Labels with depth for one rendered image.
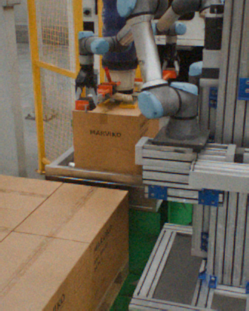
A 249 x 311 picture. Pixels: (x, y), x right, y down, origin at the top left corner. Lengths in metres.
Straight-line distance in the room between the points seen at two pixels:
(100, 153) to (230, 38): 1.12
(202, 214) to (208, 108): 0.55
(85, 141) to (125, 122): 0.29
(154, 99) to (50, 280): 0.84
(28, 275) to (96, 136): 1.07
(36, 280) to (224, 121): 1.06
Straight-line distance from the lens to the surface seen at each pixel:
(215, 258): 2.58
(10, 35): 3.80
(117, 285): 2.95
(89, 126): 2.91
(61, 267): 2.17
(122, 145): 2.88
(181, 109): 2.09
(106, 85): 2.83
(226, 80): 2.25
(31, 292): 2.05
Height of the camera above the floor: 1.72
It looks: 20 degrees down
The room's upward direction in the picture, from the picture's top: straight up
